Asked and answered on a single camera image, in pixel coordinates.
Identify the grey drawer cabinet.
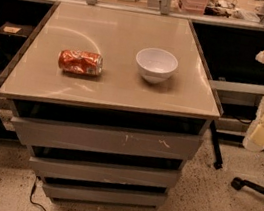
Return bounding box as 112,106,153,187
0,0,239,211

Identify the black floor cable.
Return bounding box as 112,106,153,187
26,175,58,211

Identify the grey top drawer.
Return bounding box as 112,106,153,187
11,117,202,160

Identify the white bowl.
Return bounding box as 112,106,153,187
135,47,178,84

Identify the black box with label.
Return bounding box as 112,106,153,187
0,22,34,38

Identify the grey bottom drawer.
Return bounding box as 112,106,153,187
42,184,167,207

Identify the grey drawer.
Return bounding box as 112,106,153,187
30,157,181,188
42,184,167,207
11,117,202,160

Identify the crushed orange soda can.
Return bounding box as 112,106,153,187
58,49,103,77

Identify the black office chair base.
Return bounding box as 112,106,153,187
231,177,264,195

